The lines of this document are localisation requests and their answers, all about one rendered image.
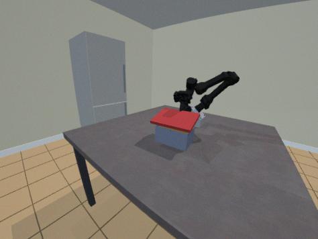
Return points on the blue open box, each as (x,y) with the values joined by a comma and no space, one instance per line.
(174,138)

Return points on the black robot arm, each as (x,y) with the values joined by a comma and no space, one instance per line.
(229,78)

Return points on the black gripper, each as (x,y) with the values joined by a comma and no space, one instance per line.
(185,100)

